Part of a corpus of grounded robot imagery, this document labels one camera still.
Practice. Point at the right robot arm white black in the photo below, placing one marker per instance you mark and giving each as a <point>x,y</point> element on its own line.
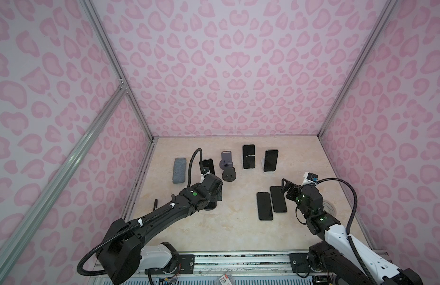
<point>339,251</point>

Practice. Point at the grey edged phone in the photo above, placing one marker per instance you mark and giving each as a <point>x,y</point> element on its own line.
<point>278,200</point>

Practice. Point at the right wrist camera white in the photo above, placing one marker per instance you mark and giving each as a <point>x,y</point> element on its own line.
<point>310,179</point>

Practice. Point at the phone white stand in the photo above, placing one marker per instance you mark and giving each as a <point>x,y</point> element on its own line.
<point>270,160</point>
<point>249,156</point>

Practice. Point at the grey stand of blue phone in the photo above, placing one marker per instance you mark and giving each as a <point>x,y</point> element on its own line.
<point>229,175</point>

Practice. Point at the blue edged phone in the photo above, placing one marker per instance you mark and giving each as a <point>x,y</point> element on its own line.
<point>264,206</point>

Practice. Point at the phone back right white stand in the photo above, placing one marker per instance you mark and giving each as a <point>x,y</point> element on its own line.
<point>270,160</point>

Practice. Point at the grey stone block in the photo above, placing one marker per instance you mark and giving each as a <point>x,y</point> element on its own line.
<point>179,170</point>

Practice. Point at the phone back centre white stand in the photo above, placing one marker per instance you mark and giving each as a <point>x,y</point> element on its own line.
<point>249,156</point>

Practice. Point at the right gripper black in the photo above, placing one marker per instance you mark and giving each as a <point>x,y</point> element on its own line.
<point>289,187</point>

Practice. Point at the clear tape roll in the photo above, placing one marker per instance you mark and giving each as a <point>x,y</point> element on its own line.
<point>329,208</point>

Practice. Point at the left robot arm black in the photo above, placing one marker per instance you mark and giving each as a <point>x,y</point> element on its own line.
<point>125,248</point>

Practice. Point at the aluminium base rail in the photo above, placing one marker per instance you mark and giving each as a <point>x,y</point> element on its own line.
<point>248,268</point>

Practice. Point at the phone green edge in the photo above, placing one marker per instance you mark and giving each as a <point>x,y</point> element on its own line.
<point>211,206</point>

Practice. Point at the empty purple phone stand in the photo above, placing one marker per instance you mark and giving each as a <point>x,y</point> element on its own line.
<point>226,161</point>

